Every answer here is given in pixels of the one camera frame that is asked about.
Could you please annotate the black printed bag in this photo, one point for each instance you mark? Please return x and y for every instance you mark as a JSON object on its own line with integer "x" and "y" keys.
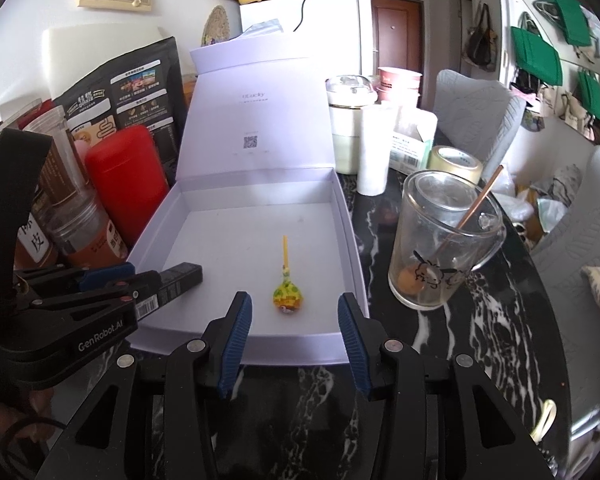
{"x": 130, "y": 85}

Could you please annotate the yellow green lollipop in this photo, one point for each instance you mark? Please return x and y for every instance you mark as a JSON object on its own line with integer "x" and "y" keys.
{"x": 286, "y": 300}

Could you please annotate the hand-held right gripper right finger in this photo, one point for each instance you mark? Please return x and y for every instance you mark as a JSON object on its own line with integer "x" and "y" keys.
{"x": 352, "y": 345}

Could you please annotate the jar with white label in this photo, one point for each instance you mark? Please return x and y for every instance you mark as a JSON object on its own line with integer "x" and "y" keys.
{"x": 35, "y": 245}

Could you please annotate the white fridge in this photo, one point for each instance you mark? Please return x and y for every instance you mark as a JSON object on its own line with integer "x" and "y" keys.
{"x": 325, "y": 35}

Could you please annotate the wooden stick in mug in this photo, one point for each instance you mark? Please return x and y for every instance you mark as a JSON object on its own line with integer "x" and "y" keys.
{"x": 480, "y": 200}

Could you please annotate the clear jar brown label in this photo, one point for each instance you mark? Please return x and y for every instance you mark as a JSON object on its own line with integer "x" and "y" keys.
{"x": 55, "y": 160}

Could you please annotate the white pot with glass lid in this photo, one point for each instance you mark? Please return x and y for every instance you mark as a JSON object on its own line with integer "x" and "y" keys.
{"x": 342, "y": 135}

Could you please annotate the brown door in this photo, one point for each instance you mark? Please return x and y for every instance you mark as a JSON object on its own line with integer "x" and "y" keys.
{"x": 395, "y": 30}

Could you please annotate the pile of plastic bags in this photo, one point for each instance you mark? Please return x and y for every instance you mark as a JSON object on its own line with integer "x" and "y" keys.
{"x": 540, "y": 205}

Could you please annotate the dark hanging bag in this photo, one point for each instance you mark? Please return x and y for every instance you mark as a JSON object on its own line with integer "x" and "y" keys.
{"x": 480, "y": 40}

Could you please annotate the red snack packet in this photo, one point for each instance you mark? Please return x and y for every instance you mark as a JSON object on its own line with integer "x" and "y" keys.
{"x": 35, "y": 115}

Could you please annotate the clear jar orange contents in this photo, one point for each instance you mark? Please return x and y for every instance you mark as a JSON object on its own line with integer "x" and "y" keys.
{"x": 87, "y": 240}

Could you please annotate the person's left hand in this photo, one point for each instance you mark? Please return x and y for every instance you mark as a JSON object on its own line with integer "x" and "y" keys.
{"x": 0, "y": 415}

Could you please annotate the grey quilted chair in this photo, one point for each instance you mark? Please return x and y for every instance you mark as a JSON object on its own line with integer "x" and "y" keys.
{"x": 575, "y": 270}
{"x": 475, "y": 110}

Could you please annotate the red plastic container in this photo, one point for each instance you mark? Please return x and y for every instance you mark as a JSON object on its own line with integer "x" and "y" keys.
{"x": 125, "y": 185}

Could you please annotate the clear glass mug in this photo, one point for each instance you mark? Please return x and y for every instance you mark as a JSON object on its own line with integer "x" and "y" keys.
{"x": 420, "y": 230}

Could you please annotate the white green carton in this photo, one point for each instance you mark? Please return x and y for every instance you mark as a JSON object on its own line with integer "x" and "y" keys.
{"x": 410, "y": 150}

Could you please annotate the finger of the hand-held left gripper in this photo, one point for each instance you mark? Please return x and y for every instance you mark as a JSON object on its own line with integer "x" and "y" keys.
{"x": 140, "y": 285}
{"x": 107, "y": 276}

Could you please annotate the row of hanging bags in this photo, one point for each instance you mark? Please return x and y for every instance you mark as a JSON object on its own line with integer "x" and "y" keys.
{"x": 555, "y": 102}

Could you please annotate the lavender gift box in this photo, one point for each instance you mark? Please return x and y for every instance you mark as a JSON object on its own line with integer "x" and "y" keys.
{"x": 260, "y": 200}

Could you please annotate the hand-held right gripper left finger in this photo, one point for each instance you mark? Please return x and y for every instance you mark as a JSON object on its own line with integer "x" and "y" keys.
{"x": 235, "y": 340}

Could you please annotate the beige tape roll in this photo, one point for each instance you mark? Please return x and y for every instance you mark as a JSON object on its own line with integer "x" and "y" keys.
{"x": 455, "y": 160}

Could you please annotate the woven straw fan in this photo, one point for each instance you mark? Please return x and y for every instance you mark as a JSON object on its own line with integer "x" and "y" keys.
{"x": 215, "y": 25}

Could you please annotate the small black box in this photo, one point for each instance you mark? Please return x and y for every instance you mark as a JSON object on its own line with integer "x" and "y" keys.
{"x": 180, "y": 277}

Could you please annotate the white paper roll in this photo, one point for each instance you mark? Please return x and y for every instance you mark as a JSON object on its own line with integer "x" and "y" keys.
{"x": 375, "y": 160}

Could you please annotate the green tote bag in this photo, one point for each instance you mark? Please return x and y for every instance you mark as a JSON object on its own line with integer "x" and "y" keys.
{"x": 537, "y": 57}

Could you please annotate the light blue plastic bag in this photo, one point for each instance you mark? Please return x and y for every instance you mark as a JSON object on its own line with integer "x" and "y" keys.
{"x": 262, "y": 27}

